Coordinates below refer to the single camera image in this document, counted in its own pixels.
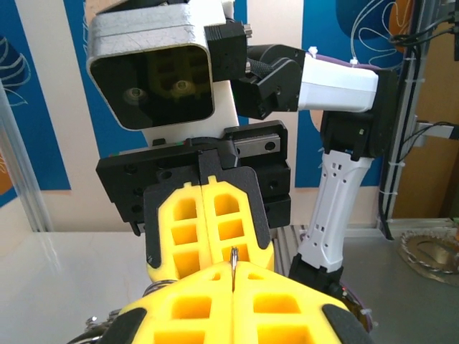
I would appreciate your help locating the metal sprocket disc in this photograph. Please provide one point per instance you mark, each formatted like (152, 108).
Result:
(430, 251)

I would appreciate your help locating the grey metal bracket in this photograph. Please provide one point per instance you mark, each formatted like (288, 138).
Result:
(441, 130)

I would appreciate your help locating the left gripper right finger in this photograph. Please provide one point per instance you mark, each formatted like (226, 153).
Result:
(287, 315)

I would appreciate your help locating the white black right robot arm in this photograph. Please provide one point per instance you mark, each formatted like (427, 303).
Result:
(337, 200)

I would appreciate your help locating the aluminium frame post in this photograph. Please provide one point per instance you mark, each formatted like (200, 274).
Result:
(25, 172)
(405, 107)

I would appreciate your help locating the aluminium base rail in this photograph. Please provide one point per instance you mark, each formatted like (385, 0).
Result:
(287, 247)

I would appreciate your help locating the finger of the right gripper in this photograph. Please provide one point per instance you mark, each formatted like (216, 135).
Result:
(165, 222)
(247, 200)

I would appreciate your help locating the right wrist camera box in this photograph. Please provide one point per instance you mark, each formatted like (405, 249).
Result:
(150, 89)

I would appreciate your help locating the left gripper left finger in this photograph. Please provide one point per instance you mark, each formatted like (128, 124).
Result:
(179, 315)

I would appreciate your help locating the brown wooden board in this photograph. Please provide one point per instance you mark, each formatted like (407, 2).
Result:
(437, 172)

